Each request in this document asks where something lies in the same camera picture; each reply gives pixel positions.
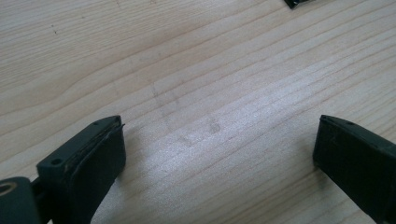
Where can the small black object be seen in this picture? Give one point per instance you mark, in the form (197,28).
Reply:
(295,2)

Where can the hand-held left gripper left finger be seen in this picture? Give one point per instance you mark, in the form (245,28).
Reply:
(84,168)

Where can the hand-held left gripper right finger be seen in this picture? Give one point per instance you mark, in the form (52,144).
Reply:
(358,161)

